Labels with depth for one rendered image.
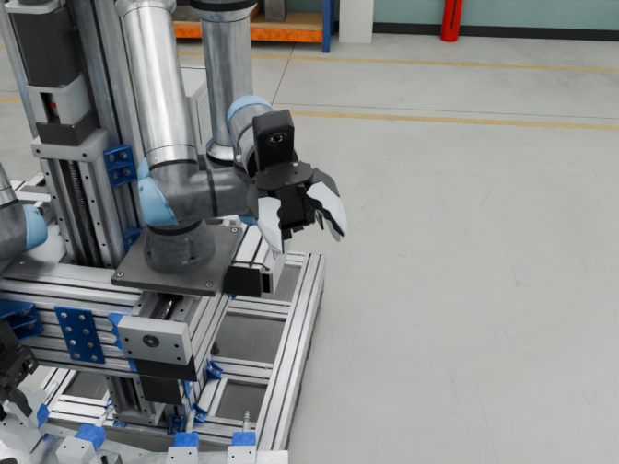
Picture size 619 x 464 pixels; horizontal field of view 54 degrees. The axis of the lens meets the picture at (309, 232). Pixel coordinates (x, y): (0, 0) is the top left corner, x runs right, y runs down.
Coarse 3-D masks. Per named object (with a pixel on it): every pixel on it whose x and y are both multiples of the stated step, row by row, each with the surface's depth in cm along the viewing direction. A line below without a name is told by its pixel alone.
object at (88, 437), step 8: (112, 408) 116; (104, 416) 114; (88, 424) 111; (96, 424) 112; (80, 432) 110; (88, 432) 110; (96, 432) 110; (104, 432) 111; (64, 440) 107; (72, 440) 107; (80, 440) 107; (88, 440) 108; (96, 440) 108; (64, 448) 105; (72, 448) 105; (80, 448) 105; (88, 448) 106; (64, 456) 105; (72, 456) 104; (80, 456) 104; (88, 456) 106
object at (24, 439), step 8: (56, 384) 116; (48, 392) 114; (40, 408) 110; (8, 416) 108; (16, 416) 108; (40, 416) 110; (0, 424) 106; (8, 424) 106; (16, 424) 106; (40, 424) 110; (0, 432) 106; (8, 432) 105; (16, 432) 105; (24, 432) 106; (32, 432) 108; (8, 440) 107; (16, 440) 106; (24, 440) 106; (32, 440) 108; (16, 448) 108; (24, 448) 107; (32, 448) 108
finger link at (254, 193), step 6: (252, 186) 73; (252, 192) 72; (258, 192) 72; (264, 192) 72; (270, 192) 72; (252, 198) 71; (258, 198) 71; (252, 204) 70; (258, 204) 70; (252, 210) 69; (258, 210) 69; (258, 216) 68
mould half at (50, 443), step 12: (0, 444) 109; (48, 444) 109; (60, 444) 109; (0, 456) 107; (12, 456) 107; (24, 456) 107; (36, 456) 107; (48, 456) 107; (96, 456) 107; (108, 456) 107; (120, 456) 108
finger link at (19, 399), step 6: (6, 390) 99; (12, 390) 99; (18, 390) 100; (12, 396) 99; (18, 396) 100; (24, 396) 101; (18, 402) 100; (24, 402) 101; (24, 408) 101; (30, 408) 103
